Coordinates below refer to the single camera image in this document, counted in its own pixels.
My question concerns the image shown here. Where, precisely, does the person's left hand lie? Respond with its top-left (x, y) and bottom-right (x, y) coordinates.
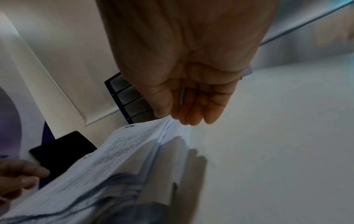
top-left (0, 158), bottom-right (51, 203)

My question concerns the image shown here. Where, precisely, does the person's right hand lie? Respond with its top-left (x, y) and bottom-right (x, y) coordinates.
top-left (95, 0), bottom-right (281, 126)

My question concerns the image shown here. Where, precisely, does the navy blue drawer organizer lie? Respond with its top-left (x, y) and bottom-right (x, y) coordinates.
top-left (104, 72), bottom-right (160, 124)

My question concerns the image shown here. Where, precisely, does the unsorted paper stack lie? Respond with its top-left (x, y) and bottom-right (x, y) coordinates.
top-left (0, 117), bottom-right (192, 224)

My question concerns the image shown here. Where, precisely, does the purple fabric item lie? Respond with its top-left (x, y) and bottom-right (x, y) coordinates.
top-left (0, 86), bottom-right (22, 159)

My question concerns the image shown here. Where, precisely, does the black chair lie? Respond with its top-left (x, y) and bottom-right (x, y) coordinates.
top-left (29, 131), bottom-right (98, 189)

